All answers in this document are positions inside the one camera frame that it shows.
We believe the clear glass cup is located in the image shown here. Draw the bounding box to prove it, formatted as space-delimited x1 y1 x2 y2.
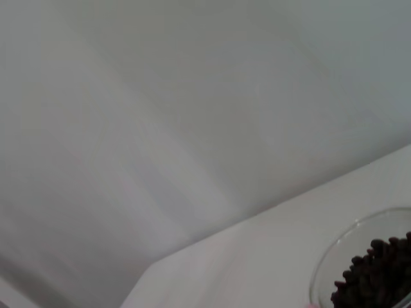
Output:
308 207 411 308

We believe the coffee beans pile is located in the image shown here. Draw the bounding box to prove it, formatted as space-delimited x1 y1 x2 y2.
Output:
330 231 411 308

